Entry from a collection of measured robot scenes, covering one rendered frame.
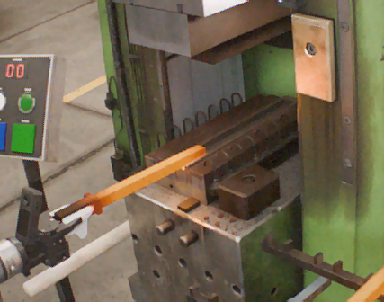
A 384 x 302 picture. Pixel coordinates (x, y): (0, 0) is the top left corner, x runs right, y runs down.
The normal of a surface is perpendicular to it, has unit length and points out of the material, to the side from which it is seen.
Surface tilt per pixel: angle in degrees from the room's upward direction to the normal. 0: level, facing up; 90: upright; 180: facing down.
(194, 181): 90
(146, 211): 90
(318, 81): 90
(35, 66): 60
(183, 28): 90
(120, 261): 0
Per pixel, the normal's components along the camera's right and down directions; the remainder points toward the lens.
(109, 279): -0.07, -0.88
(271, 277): 0.75, 0.26
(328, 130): -0.66, 0.40
